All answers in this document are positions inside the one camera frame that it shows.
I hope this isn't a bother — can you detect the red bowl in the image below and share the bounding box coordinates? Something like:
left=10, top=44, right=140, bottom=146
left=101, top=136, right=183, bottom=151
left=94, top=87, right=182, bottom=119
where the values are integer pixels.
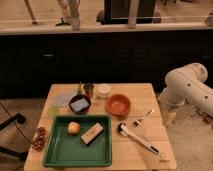
left=105, top=94, right=131, bottom=116

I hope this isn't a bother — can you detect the yellow onion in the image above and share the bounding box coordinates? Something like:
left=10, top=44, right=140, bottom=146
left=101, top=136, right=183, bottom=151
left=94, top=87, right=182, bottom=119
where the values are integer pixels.
left=67, top=122, right=80, bottom=135

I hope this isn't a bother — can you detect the dark metal cup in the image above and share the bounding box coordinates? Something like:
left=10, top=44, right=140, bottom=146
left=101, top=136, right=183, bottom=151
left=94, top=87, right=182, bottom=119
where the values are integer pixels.
left=83, top=83, right=94, bottom=98

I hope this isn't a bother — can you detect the small green bottle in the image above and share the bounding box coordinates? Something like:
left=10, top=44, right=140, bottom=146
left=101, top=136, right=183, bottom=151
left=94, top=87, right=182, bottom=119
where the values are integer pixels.
left=77, top=82, right=82, bottom=95

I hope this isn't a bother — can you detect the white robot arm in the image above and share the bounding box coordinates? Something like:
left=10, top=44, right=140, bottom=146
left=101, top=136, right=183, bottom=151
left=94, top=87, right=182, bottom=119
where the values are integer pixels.
left=157, top=63, right=213, bottom=126

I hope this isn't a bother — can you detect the bunch of red grapes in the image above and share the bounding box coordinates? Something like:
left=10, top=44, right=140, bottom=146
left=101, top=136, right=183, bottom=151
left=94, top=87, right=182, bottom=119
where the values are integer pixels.
left=32, top=127, right=46, bottom=151

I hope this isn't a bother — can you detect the wooden block brush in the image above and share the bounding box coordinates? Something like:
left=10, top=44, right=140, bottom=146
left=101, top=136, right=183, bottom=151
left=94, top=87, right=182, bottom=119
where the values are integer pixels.
left=81, top=123, right=103, bottom=145

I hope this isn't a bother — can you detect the clear plastic lid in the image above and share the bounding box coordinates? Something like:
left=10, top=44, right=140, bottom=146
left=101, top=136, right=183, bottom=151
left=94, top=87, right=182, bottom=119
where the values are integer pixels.
left=51, top=92, right=75, bottom=107

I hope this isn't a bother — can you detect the white cup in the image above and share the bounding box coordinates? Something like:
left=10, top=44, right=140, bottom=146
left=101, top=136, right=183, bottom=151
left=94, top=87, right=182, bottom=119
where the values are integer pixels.
left=97, top=83, right=111, bottom=99

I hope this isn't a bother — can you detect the black chair base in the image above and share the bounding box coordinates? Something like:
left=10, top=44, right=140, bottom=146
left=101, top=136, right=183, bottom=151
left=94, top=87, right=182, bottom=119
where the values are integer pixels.
left=0, top=113, right=28, bottom=161

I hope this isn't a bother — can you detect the dark bowl with sponge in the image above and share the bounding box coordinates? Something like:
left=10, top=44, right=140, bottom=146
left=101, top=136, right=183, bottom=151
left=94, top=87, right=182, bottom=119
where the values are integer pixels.
left=69, top=95, right=91, bottom=114

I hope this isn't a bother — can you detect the metal fork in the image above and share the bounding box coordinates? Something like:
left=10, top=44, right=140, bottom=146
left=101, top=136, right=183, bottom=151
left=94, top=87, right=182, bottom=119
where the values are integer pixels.
left=133, top=109, right=154, bottom=127

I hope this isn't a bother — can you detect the yellow-green sponge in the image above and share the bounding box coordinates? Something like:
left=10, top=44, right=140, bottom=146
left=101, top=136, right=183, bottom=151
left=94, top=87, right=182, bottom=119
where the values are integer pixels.
left=47, top=106, right=60, bottom=118

